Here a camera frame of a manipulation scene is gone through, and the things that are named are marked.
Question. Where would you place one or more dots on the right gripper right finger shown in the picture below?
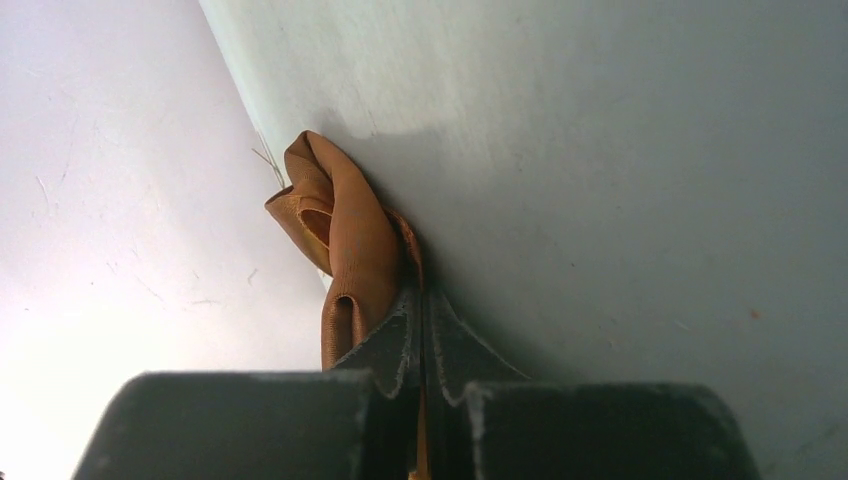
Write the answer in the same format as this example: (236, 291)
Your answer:
(487, 420)

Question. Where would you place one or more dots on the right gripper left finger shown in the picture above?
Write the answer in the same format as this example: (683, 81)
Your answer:
(354, 421)

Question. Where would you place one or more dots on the orange cloth napkin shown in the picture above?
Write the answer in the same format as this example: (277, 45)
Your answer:
(369, 251)

